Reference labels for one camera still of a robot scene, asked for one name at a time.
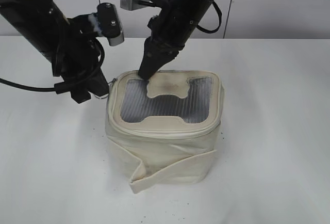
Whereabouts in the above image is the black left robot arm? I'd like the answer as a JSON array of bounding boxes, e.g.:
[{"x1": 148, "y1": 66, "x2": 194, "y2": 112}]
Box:
[{"x1": 1, "y1": 0, "x2": 109, "y2": 102}]

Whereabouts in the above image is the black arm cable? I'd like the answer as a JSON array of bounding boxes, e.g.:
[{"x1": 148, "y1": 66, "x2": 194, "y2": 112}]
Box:
[
  {"x1": 0, "y1": 77, "x2": 62, "y2": 93},
  {"x1": 197, "y1": 0, "x2": 223, "y2": 33}
]

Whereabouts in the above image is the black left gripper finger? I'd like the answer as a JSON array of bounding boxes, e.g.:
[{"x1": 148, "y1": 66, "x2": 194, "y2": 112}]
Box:
[
  {"x1": 70, "y1": 85, "x2": 91, "y2": 104},
  {"x1": 87, "y1": 71, "x2": 108, "y2": 95}
]

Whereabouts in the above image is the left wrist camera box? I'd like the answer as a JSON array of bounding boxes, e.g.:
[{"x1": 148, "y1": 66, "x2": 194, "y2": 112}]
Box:
[{"x1": 96, "y1": 3, "x2": 124, "y2": 46}]

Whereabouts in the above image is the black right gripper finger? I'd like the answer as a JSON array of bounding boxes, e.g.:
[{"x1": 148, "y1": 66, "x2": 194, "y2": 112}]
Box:
[{"x1": 138, "y1": 51, "x2": 168, "y2": 81}]

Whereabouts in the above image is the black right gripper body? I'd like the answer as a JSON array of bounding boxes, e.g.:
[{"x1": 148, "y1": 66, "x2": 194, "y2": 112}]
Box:
[{"x1": 144, "y1": 14, "x2": 191, "y2": 60}]

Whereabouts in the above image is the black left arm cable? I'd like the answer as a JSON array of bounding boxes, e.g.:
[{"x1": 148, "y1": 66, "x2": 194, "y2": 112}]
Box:
[{"x1": 0, "y1": 77, "x2": 62, "y2": 93}]

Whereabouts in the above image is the metal ring zipper pull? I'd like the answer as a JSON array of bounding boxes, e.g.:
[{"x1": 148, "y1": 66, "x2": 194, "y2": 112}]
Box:
[{"x1": 93, "y1": 78, "x2": 118, "y2": 100}]

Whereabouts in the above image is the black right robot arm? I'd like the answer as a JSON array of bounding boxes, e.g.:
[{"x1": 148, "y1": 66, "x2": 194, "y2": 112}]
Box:
[{"x1": 74, "y1": 0, "x2": 222, "y2": 103}]

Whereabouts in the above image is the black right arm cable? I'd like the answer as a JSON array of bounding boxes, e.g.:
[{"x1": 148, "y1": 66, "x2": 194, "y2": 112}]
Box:
[{"x1": 197, "y1": 0, "x2": 223, "y2": 33}]

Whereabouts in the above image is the cream canvas zipper bag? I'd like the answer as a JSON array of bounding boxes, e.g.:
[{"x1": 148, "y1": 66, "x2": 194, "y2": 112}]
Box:
[{"x1": 105, "y1": 71, "x2": 224, "y2": 193}]

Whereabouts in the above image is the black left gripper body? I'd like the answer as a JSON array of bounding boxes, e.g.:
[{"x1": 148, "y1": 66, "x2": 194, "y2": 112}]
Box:
[{"x1": 51, "y1": 17, "x2": 105, "y2": 90}]

